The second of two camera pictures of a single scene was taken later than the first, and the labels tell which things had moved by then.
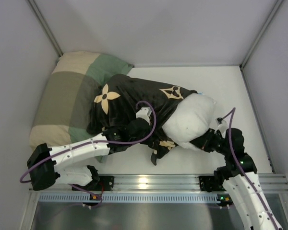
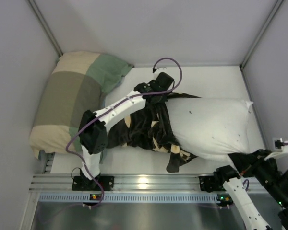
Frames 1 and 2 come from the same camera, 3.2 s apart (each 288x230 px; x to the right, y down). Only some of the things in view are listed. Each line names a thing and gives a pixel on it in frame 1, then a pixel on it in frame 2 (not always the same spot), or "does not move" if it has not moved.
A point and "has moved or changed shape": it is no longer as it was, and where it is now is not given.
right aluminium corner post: x=270 y=16 does not move
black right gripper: x=204 y=139 to x=241 y=160
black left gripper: x=139 y=127 to x=157 y=98
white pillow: x=193 y=115 has moved or changed shape
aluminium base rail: x=132 y=183 does not move
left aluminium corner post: x=45 y=27 does not move
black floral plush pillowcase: x=123 y=99 has moved or changed shape
